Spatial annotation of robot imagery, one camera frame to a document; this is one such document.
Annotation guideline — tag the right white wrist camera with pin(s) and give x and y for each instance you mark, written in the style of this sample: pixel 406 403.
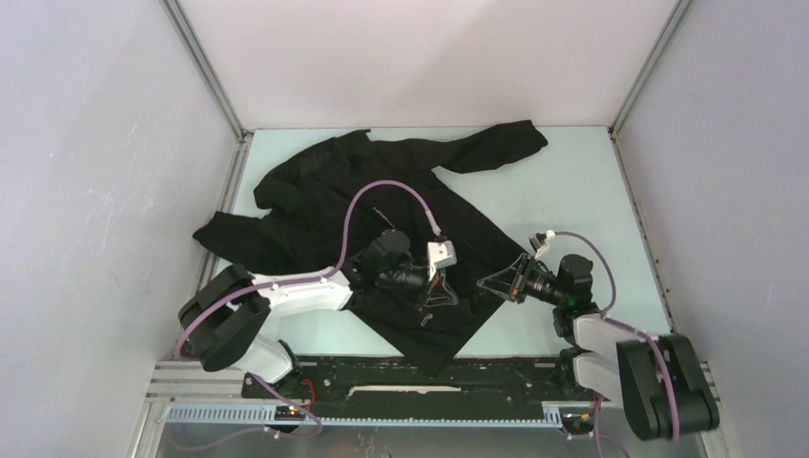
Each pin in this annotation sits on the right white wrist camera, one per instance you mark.
pixel 540 242

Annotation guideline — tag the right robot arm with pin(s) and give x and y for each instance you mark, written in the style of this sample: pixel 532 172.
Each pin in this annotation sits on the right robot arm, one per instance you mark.
pixel 657 380

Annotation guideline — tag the grey slotted cable duct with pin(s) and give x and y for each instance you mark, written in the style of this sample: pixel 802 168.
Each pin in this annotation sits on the grey slotted cable duct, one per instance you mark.
pixel 284 415

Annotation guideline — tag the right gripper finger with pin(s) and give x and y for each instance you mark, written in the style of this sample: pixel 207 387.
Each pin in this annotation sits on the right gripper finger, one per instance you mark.
pixel 503 284
pixel 523 272

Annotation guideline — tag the aluminium frame post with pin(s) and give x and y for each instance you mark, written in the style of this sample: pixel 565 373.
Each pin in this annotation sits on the aluminium frame post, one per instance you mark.
pixel 674 23
pixel 188 37

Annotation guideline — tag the left aluminium frame post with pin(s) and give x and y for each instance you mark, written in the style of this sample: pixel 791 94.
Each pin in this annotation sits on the left aluminium frame post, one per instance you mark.
pixel 188 37

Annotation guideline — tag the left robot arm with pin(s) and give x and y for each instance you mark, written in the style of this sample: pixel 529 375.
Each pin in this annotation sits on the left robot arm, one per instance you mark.
pixel 225 322

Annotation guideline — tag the black jacket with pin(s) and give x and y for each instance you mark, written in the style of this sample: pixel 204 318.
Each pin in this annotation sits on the black jacket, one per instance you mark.
pixel 343 192

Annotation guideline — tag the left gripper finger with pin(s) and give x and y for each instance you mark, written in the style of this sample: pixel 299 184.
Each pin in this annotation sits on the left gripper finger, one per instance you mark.
pixel 445 295
pixel 431 292

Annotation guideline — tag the right aluminium frame post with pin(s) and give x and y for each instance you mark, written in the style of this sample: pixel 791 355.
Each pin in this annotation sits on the right aluminium frame post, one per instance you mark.
pixel 674 23

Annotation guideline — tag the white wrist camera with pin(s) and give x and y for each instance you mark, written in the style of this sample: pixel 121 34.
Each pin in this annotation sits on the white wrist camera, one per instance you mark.
pixel 540 242
pixel 440 255

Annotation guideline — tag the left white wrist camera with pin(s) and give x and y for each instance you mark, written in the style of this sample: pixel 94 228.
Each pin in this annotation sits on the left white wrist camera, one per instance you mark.
pixel 440 255

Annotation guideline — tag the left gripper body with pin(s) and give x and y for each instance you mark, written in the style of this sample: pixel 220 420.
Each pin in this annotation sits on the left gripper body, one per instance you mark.
pixel 413 279

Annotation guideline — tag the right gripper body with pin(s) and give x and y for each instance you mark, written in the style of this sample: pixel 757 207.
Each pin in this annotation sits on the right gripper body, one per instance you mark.
pixel 543 287

